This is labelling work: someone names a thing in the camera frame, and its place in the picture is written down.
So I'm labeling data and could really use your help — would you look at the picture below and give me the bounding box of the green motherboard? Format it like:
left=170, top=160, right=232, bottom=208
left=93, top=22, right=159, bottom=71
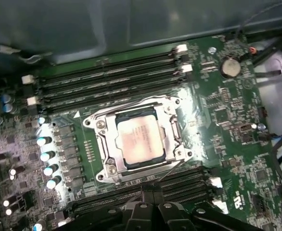
left=0, top=33, right=282, bottom=231

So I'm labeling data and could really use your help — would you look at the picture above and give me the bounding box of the metal locking lever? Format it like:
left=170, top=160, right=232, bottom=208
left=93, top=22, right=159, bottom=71
left=115, top=154, right=194, bottom=186
left=84, top=95, right=182, bottom=122

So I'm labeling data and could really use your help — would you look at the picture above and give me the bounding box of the silver cylinder capacitor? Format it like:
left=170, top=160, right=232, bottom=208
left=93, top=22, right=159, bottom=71
left=36, top=136, right=52, bottom=147
left=39, top=151, right=56, bottom=162
left=43, top=164, right=60, bottom=177
left=46, top=176, right=62, bottom=190

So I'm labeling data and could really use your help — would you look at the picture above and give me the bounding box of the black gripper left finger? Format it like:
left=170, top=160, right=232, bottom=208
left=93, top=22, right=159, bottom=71
left=67, top=184, right=159, bottom=231

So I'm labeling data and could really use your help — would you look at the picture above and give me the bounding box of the silver CPU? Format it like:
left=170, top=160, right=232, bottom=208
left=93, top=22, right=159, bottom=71
left=115, top=113, right=167, bottom=170

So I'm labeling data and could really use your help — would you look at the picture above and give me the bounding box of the blue cylinder capacitor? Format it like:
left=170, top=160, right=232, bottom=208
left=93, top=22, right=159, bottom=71
left=0, top=93, right=13, bottom=104
left=3, top=103, right=18, bottom=114

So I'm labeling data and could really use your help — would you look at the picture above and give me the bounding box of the round coin battery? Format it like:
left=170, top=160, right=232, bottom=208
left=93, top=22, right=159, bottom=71
left=219, top=55, right=242, bottom=78

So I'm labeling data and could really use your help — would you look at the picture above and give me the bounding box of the black PC case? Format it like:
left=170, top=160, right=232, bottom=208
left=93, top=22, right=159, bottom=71
left=0, top=0, right=282, bottom=231

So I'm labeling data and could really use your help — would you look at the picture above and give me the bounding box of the CPU socket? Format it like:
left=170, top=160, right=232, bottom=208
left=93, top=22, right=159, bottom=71
left=82, top=95, right=194, bottom=185

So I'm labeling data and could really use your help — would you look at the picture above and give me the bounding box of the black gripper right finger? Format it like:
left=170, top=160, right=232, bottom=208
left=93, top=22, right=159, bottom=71
left=154, top=184, right=257, bottom=231

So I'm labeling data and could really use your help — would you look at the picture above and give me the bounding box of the black RAM slot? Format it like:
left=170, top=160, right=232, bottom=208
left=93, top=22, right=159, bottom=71
left=27, top=74, right=192, bottom=116
left=90, top=166, right=211, bottom=197
left=26, top=64, right=194, bottom=107
left=21, top=44, right=189, bottom=85
left=73, top=177, right=225, bottom=207
left=166, top=190, right=226, bottom=210
left=23, top=54, right=192, bottom=97

